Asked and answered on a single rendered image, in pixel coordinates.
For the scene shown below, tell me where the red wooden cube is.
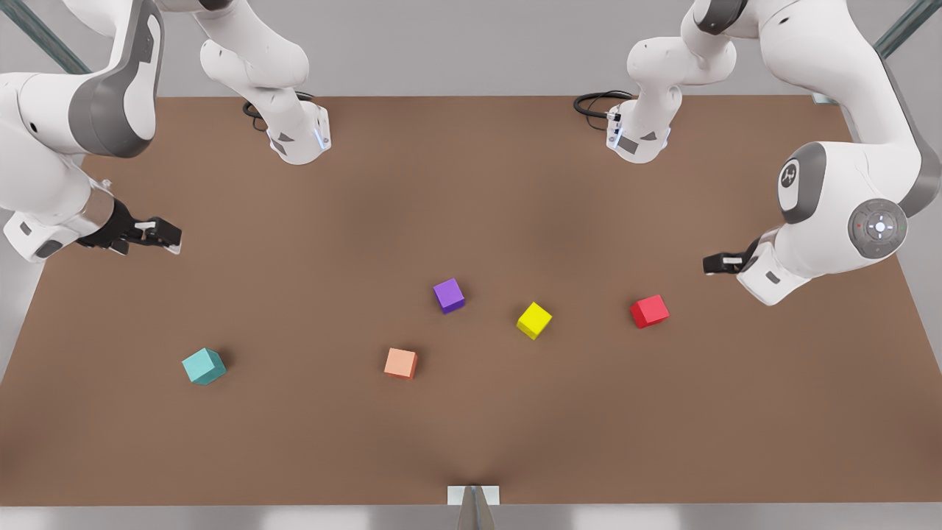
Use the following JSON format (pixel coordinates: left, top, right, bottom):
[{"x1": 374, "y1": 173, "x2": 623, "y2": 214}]
[{"x1": 629, "y1": 294, "x2": 671, "y2": 330}]

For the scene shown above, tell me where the blue wooden cube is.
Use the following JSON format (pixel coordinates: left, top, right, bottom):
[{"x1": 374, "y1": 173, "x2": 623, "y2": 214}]
[{"x1": 181, "y1": 347, "x2": 227, "y2": 386}]

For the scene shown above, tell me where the yellow wooden cube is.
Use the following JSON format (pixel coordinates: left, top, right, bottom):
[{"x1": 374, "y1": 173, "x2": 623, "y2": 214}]
[{"x1": 516, "y1": 301, "x2": 553, "y2": 342}]

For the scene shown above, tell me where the orange wooden cube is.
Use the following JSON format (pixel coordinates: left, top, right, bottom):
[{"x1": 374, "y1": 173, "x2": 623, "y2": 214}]
[{"x1": 383, "y1": 347, "x2": 419, "y2": 381}]

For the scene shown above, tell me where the purple wooden cube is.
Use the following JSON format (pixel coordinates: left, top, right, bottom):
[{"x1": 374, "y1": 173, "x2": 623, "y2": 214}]
[{"x1": 432, "y1": 278, "x2": 467, "y2": 316}]

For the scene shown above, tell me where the black cable loop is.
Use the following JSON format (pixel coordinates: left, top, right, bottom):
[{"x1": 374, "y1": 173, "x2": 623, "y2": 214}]
[
  {"x1": 573, "y1": 90, "x2": 638, "y2": 133},
  {"x1": 242, "y1": 91, "x2": 317, "y2": 134}
]

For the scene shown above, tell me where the silver frame post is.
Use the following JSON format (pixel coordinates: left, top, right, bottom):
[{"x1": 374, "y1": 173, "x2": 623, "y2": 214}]
[
  {"x1": 456, "y1": 484, "x2": 489, "y2": 530},
  {"x1": 873, "y1": 0, "x2": 942, "y2": 60},
  {"x1": 9, "y1": 0, "x2": 93, "y2": 76}
]

